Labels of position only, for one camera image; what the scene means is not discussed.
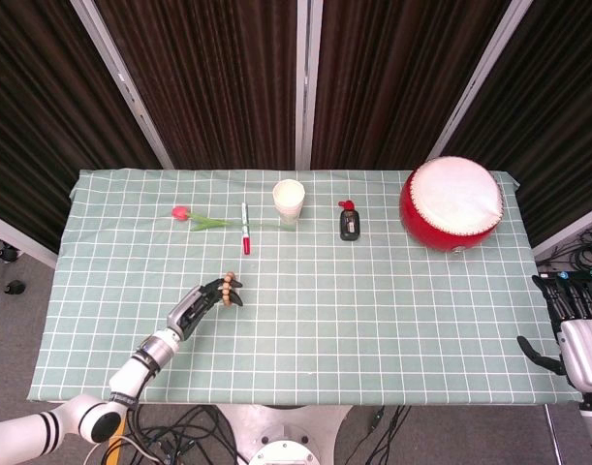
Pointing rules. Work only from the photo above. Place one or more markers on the white partition frame post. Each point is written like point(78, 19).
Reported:
point(307, 82)
point(479, 82)
point(126, 87)

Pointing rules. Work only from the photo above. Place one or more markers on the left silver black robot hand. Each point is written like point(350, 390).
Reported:
point(186, 312)

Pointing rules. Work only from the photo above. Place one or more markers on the black caster wheel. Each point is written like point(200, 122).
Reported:
point(8, 253)
point(14, 287)

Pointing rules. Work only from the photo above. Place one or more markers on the black ink bottle red cap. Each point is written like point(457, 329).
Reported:
point(350, 227)

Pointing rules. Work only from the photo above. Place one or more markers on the dark fabric partition panel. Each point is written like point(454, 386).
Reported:
point(547, 121)
point(397, 82)
point(208, 82)
point(43, 121)

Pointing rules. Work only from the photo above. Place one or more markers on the red drum with white skin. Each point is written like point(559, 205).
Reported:
point(450, 203)

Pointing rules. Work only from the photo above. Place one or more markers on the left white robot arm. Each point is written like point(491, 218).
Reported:
point(131, 370)

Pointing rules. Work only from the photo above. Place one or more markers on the green checked tablecloth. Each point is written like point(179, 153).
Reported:
point(324, 329)

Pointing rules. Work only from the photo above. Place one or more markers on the silver table leg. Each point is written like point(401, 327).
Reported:
point(554, 436)

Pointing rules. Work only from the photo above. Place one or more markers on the pink tulip with green stem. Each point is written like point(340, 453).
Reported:
point(180, 212)

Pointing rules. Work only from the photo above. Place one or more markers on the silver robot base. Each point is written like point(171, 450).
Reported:
point(281, 436)

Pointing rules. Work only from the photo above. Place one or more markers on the white partition base rail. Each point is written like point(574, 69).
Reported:
point(19, 239)
point(571, 230)

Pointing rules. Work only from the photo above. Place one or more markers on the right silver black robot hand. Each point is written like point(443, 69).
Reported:
point(586, 351)

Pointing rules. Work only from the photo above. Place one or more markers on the white marker with red cap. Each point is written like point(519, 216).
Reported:
point(246, 242)

